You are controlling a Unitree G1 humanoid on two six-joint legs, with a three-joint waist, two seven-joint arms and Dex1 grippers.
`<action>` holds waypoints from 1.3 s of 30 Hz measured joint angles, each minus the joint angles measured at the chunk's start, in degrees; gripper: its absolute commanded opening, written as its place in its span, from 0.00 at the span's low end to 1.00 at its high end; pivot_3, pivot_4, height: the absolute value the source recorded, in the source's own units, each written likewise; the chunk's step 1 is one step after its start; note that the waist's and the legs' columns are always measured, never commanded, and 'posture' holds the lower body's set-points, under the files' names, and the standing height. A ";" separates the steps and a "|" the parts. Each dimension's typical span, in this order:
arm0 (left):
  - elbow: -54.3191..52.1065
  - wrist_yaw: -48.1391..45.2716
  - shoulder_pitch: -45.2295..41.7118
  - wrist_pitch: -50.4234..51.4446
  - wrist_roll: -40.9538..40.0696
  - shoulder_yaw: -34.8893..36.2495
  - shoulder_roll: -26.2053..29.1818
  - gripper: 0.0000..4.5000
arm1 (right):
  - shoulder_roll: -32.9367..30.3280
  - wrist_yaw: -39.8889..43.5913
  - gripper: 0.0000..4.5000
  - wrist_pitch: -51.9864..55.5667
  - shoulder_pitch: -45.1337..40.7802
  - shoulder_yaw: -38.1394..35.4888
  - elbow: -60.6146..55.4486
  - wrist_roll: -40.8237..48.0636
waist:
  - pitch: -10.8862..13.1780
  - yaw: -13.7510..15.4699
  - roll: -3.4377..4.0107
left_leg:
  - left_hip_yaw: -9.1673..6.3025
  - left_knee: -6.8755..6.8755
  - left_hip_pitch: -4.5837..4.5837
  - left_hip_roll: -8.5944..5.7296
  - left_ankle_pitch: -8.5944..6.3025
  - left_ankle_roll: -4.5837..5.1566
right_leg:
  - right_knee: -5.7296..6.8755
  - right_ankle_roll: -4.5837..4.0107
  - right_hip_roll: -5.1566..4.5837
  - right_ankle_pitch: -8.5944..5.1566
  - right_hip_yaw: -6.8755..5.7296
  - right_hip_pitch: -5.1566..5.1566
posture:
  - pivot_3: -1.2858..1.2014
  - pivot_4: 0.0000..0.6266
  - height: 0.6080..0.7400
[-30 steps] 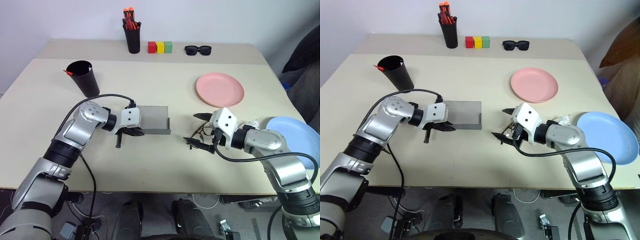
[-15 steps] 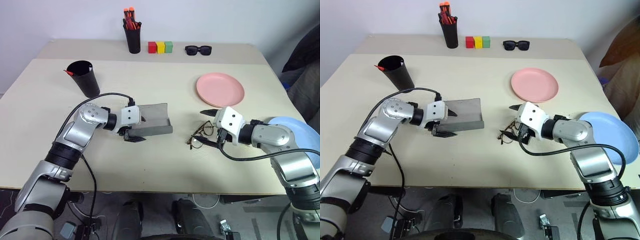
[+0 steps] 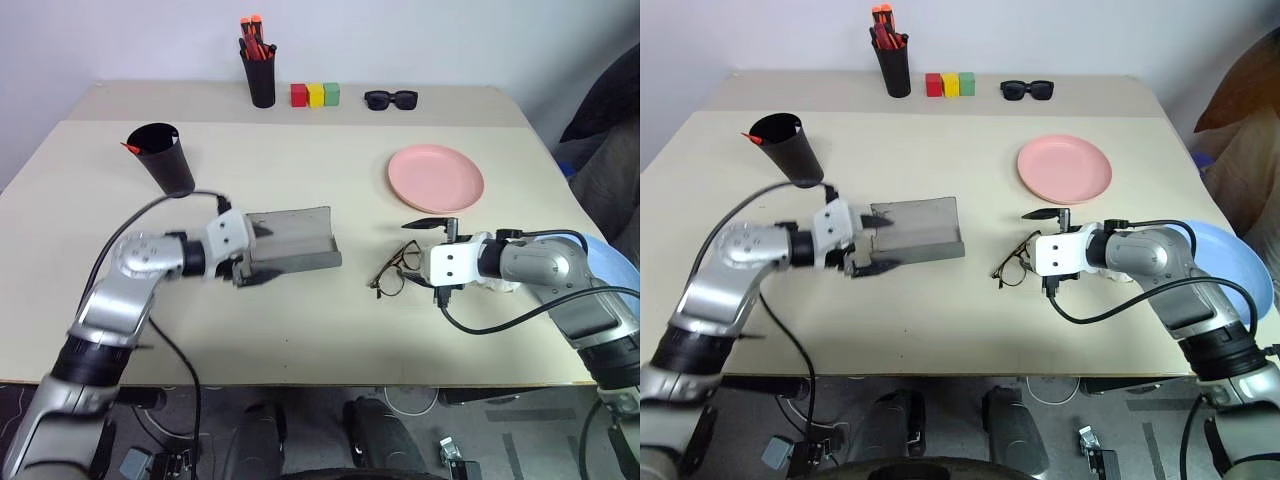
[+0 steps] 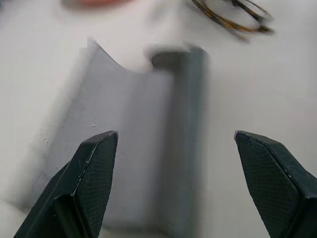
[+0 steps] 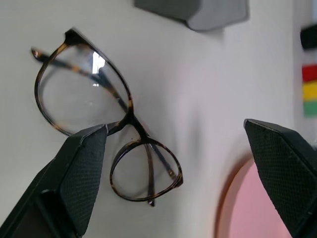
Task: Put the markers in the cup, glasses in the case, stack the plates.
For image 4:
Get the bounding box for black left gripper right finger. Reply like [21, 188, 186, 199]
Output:
[234, 130, 317, 238]

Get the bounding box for pink plate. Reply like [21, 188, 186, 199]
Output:
[61, 0, 134, 10]

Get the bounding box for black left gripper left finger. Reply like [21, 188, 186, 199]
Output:
[13, 130, 119, 238]

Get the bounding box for grey glasses case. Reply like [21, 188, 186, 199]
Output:
[14, 37, 211, 235]

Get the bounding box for tortoiseshell glasses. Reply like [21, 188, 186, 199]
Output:
[190, 0, 275, 42]

